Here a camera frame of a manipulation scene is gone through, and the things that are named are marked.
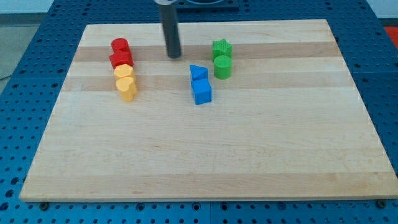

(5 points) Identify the yellow hexagon block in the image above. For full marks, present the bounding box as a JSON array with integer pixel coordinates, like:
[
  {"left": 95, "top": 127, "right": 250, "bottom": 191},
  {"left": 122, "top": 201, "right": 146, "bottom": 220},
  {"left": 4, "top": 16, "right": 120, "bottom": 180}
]
[{"left": 114, "top": 64, "right": 136, "bottom": 81}]

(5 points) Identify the red cylinder block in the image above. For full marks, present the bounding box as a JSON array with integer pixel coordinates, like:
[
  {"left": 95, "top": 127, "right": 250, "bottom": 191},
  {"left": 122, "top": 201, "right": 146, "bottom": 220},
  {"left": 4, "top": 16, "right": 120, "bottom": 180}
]
[{"left": 111, "top": 38, "right": 131, "bottom": 54}]

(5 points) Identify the red square block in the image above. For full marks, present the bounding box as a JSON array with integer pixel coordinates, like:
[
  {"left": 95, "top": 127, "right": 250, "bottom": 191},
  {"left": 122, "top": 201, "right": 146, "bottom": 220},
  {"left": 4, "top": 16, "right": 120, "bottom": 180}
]
[{"left": 109, "top": 50, "right": 134, "bottom": 69}]

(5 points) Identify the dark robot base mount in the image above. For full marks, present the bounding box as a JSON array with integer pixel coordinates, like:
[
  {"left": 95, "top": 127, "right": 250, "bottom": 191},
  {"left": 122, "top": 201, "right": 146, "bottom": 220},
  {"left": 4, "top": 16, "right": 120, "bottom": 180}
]
[{"left": 174, "top": 0, "right": 239, "bottom": 10}]

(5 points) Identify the green cylinder block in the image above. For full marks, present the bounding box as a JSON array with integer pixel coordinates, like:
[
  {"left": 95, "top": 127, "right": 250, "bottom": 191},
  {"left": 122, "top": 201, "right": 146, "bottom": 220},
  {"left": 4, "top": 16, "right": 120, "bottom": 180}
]
[{"left": 214, "top": 55, "right": 232, "bottom": 80}]

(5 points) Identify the blue cube block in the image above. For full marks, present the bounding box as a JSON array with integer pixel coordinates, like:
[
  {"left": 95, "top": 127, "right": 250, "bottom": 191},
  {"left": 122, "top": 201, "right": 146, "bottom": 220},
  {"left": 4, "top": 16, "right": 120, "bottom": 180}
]
[{"left": 191, "top": 78, "right": 212, "bottom": 105}]

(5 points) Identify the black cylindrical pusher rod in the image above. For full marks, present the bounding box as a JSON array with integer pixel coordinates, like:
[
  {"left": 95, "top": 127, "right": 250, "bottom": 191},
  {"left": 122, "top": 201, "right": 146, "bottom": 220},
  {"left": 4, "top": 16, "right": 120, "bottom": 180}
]
[{"left": 156, "top": 0, "right": 182, "bottom": 59}]

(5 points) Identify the yellow heart block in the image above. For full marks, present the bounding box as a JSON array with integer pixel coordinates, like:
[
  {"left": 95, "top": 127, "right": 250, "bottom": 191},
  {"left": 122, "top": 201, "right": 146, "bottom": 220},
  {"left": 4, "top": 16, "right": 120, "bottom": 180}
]
[{"left": 116, "top": 77, "right": 138, "bottom": 102}]

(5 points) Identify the green star block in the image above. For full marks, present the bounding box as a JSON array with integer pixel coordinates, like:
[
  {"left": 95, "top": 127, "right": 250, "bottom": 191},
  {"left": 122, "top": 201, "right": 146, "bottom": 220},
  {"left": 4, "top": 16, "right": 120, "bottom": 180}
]
[{"left": 212, "top": 39, "right": 233, "bottom": 61}]

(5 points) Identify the wooden board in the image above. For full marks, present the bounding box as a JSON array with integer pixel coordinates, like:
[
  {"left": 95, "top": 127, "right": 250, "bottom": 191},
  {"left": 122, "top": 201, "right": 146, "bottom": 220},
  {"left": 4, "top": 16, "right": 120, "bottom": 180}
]
[{"left": 20, "top": 19, "right": 397, "bottom": 202}]

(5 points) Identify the blue triangle block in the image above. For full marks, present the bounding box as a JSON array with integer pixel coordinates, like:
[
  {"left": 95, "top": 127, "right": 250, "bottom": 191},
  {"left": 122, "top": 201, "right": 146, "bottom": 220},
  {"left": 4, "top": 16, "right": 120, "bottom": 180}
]
[{"left": 190, "top": 65, "right": 208, "bottom": 81}]

